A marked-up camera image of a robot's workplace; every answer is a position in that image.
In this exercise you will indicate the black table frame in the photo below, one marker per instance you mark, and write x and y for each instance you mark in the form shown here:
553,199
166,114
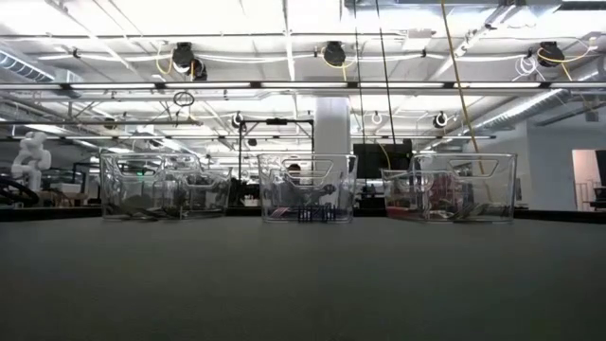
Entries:
47,213

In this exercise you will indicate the white humanoid robot figure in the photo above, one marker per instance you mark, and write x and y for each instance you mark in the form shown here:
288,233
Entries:
30,161

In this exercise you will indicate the long ceiling light rail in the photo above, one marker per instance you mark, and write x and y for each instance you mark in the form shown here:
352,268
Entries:
113,85

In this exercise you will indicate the person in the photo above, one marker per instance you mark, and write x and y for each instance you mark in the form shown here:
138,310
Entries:
294,168

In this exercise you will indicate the white pillar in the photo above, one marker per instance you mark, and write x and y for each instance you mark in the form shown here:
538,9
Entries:
331,123

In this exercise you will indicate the black monitor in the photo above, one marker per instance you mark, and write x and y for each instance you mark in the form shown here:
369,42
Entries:
379,161

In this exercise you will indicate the clear plastic bin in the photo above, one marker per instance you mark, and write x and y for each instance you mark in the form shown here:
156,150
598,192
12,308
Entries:
142,189
473,189
308,189

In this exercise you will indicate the black background stand frame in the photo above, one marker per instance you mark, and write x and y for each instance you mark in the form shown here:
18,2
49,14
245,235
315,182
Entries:
277,121

